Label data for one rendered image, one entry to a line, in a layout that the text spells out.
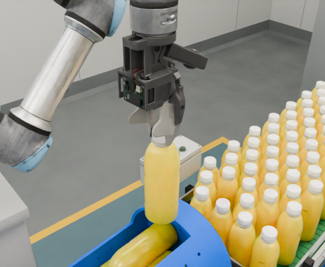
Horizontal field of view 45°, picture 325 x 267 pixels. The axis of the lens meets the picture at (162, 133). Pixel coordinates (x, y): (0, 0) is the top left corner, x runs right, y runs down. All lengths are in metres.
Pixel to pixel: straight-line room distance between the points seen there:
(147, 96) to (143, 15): 0.12
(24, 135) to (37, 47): 2.73
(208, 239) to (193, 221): 0.05
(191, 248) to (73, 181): 2.15
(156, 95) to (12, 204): 0.60
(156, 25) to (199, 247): 0.49
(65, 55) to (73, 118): 2.67
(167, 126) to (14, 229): 0.59
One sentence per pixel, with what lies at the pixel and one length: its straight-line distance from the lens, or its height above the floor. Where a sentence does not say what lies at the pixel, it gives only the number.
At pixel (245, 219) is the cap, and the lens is 1.09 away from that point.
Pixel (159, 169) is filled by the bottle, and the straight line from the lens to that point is 0.75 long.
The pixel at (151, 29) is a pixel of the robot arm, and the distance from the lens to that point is 0.61.
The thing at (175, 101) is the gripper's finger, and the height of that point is 1.55.
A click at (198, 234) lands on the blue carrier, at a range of 0.90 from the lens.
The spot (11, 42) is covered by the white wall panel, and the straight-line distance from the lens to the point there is 3.63.
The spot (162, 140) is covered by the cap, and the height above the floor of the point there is 1.46.
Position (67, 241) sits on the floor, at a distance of 2.56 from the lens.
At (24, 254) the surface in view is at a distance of 1.22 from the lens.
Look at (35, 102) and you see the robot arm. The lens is 1.04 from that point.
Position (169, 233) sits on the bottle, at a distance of 1.00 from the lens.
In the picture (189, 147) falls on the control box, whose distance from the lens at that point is 1.34.
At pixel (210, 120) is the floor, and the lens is 3.60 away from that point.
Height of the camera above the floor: 1.88
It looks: 34 degrees down
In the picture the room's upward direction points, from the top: straight up
